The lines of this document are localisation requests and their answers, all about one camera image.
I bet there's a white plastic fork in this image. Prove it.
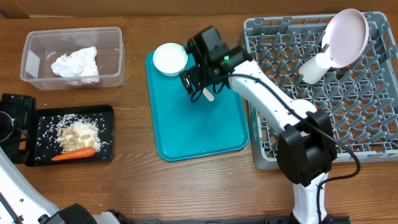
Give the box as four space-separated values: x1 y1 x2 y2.
203 88 215 101

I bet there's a white bowl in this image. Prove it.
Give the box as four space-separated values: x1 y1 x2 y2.
152 43 188 77

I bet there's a white plastic cup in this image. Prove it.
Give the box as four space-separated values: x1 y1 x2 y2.
298 53 332 84

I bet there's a white napkin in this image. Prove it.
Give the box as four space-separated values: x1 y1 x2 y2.
51 47 99 78

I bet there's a white round plate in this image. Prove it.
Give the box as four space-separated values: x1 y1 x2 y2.
322 9 369 68

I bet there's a red snack wrapper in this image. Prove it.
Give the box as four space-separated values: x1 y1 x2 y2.
67 78 100 86

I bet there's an orange carrot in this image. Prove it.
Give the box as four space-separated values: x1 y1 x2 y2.
52 147 96 161

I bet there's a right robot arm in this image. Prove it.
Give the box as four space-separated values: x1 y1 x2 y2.
179 26 336 223

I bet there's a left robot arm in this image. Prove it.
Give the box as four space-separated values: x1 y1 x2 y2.
1 93 129 223

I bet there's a grey dishwasher rack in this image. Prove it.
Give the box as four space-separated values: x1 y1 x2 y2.
241 11 397 162

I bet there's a teal serving tray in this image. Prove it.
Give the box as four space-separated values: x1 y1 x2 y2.
146 54 250 162

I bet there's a peanuts and rice pile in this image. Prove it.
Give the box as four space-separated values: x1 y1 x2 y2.
34 113 105 166

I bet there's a black tray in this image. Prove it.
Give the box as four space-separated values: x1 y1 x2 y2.
25 105 114 167

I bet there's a clear plastic bin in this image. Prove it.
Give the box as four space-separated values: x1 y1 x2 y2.
20 27 125 90

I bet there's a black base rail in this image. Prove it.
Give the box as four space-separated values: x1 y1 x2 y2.
133 214 351 224

